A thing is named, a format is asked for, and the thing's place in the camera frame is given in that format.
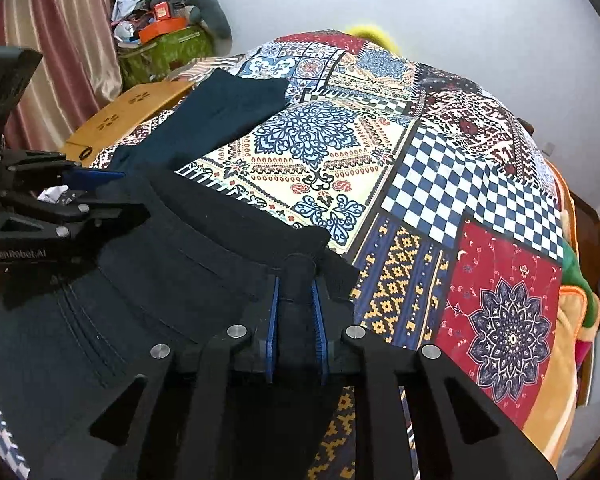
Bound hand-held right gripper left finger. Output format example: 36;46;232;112
27;275;282;480

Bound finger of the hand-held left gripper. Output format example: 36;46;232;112
0;191;151;239
2;149;127;196

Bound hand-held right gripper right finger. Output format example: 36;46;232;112
310;276;561;480

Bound dark pants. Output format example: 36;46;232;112
0;70;362;480

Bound wooden lap table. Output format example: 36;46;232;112
60;80;196;167

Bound striped pink curtain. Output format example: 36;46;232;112
0;0;137;150

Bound green patterned storage box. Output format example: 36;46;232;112
117;25;216;89

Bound orange box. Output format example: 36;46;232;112
139;16;188;44

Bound patchwork patterned blanket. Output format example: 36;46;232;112
0;30;567;480

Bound grey plush pillow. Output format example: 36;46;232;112
152;0;231;40

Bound orange fleece blanket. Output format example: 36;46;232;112
522;160;600;467

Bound yellow foam bumper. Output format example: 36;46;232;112
342;25;404;54

